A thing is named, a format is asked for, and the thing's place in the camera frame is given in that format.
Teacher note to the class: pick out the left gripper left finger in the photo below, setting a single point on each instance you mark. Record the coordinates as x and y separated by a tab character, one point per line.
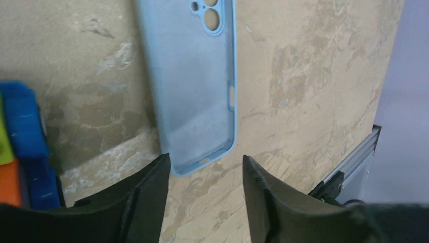
131	210

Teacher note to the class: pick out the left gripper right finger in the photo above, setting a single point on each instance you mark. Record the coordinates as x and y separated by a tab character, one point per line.
279	213

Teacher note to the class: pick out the light blue phone case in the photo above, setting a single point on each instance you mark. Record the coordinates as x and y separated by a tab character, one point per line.
190	50

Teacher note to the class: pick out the aluminium frame rail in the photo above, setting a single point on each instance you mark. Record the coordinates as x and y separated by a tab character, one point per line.
345	185

